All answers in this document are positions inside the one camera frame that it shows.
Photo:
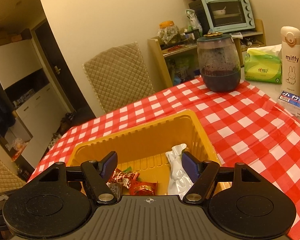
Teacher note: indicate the dark red candy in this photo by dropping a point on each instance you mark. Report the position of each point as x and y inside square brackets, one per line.
[120, 177]

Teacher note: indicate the white miffy bottle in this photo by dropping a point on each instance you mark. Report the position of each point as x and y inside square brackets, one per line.
[290, 51]

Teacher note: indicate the wooden shelf unit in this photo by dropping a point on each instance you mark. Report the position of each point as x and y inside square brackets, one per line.
[162, 57]

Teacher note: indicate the quilted beige side chair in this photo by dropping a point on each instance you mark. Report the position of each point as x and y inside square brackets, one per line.
[8, 180]

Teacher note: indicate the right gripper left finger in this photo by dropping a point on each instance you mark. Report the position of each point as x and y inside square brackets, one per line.
[96, 175]

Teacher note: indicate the dark glass jar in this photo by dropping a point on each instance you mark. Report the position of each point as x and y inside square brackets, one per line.
[218, 62]

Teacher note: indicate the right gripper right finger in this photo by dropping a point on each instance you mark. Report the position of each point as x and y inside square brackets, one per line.
[202, 174]

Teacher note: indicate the light blue toaster oven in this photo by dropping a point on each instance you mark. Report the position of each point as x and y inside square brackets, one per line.
[225, 16]

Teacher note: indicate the red square snack packet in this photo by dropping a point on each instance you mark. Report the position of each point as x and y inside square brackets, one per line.
[142, 188]

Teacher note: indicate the orange plastic tray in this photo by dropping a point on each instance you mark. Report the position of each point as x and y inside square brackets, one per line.
[143, 147]

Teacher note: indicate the quilted beige chair back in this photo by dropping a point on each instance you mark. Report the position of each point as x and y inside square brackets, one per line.
[119, 76]

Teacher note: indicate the orange lid snack jar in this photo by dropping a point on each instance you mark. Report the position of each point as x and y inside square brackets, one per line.
[169, 33]

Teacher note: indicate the red white checkered tablecloth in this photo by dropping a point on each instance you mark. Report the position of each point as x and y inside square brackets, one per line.
[245, 125]

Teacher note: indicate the green tissue pack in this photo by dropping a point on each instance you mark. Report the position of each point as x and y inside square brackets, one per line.
[264, 64]

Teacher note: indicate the blue white small box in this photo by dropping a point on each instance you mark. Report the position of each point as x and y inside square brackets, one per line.
[290, 102]

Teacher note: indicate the green candy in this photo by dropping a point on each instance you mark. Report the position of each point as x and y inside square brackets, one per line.
[131, 174]

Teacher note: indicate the dark wooden door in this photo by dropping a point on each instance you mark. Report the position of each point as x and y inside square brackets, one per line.
[58, 72]

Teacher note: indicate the white black snack packet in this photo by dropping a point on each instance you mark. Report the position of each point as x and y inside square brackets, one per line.
[179, 182]

